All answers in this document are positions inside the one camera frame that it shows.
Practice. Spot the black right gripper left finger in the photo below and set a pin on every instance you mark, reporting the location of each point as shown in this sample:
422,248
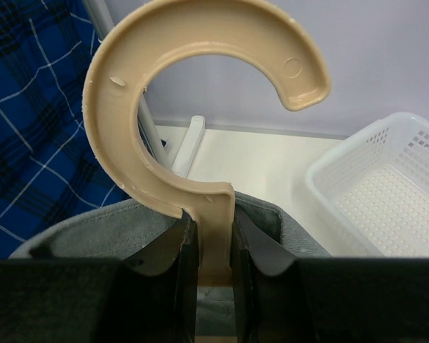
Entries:
153,295

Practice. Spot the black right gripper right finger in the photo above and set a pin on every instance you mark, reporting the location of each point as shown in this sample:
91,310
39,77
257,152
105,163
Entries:
267,292

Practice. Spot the grey shirt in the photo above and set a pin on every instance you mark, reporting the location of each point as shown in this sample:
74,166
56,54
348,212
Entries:
121,229

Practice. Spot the blue plaid shirt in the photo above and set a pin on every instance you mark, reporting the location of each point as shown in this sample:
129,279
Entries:
47,170

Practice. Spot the beige plastic hanger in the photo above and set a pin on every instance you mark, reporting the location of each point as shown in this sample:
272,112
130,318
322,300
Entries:
141,42

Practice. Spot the white metal clothes rack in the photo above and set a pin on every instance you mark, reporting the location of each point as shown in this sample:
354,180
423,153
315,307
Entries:
176,158

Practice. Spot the white plastic basket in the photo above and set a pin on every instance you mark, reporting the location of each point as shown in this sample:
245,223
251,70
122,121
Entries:
372,189

